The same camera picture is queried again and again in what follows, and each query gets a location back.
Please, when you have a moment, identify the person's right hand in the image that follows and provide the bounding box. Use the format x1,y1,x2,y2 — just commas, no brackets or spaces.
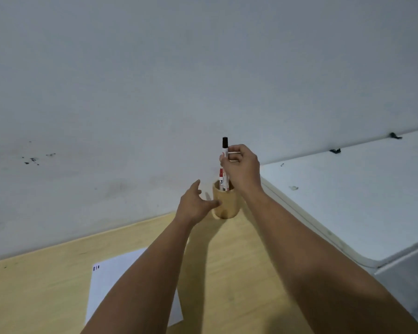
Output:
219,144,264,197

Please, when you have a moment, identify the white folding table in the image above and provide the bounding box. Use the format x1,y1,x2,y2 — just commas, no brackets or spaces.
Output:
259,127,418,269

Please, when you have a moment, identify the white marker with black cap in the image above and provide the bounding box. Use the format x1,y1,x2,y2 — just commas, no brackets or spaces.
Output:
220,137,231,192

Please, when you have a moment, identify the person's right forearm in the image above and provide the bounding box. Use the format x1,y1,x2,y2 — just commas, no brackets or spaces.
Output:
242,189,418,334

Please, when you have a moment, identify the person's left forearm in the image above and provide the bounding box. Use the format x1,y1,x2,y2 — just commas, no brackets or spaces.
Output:
81,218,193,334

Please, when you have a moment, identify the wooden pen holder cup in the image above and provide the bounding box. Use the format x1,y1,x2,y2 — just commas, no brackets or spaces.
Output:
212,180,240,220

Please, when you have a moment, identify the white paper sheet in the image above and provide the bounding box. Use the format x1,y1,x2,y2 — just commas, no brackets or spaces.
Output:
85,247,184,328

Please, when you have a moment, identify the person's left hand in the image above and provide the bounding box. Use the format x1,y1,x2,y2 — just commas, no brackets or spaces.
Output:
174,179,222,227

